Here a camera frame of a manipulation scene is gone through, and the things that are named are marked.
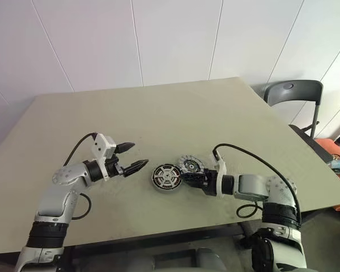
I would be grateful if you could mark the dark grey folding chair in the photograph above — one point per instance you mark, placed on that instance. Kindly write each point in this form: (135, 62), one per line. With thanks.
(294, 92)

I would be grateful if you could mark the silver spoked rotor cover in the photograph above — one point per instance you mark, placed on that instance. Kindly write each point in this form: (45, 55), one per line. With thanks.
(167, 177)

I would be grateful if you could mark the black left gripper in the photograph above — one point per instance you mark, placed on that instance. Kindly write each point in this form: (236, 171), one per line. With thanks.
(113, 168)

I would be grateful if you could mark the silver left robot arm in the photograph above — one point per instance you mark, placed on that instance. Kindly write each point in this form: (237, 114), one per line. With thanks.
(55, 201)

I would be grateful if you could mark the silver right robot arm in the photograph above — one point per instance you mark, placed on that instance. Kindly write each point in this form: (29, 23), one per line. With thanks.
(275, 198)

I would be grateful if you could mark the grey rounded shape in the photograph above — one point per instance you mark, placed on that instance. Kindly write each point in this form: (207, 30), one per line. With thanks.
(211, 260)

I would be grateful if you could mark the orange box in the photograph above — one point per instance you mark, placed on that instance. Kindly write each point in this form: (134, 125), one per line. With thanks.
(324, 146)

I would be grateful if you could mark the grey round gear plate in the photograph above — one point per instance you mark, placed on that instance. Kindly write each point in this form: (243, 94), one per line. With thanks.
(190, 163)

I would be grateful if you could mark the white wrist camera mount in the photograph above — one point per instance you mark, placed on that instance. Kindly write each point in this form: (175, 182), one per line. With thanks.
(100, 147)
(220, 181)

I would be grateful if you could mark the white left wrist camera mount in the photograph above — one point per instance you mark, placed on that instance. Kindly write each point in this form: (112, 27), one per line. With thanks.
(100, 147)

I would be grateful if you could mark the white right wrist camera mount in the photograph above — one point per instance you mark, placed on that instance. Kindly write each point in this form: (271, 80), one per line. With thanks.
(220, 181)

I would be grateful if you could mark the small blue object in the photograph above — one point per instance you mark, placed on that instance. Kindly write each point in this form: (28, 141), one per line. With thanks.
(339, 164)

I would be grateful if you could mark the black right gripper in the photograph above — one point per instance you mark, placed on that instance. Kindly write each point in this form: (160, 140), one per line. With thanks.
(211, 181)

